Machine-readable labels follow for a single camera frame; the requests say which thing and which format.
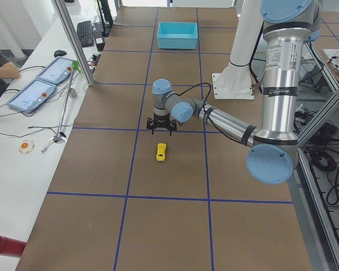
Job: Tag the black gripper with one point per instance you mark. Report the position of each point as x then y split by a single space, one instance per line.
160 118

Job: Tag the yellow beetle toy car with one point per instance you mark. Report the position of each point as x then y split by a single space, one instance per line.
161 152

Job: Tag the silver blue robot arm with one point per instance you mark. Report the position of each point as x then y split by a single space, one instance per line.
285 26

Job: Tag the fried egg toy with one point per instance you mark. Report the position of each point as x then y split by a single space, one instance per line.
26 147

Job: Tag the small silver metal weight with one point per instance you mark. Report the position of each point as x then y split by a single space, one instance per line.
72 93

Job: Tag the light blue plastic bin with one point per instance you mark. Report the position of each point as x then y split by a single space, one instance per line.
177 35

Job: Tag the silver grabber stick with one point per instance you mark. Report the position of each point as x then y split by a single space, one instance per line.
60 136

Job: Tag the far blue teach pendant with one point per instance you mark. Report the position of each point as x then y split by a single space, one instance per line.
57 71

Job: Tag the blue teach pendant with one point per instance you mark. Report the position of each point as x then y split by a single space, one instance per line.
57 71
32 95

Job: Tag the black keyboard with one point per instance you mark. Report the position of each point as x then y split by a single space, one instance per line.
84 32

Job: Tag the black computer mouse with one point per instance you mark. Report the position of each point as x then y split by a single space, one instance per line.
59 53

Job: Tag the near blue teach pendant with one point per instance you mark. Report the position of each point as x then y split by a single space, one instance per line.
32 95

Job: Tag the red cylinder tube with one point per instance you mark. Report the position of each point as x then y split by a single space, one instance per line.
11 247

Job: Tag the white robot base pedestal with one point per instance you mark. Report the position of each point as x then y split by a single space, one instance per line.
235 80

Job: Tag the aluminium frame post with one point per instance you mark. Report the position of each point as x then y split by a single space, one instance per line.
71 34

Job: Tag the aluminium frame side rail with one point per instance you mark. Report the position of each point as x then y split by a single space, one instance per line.
315 186

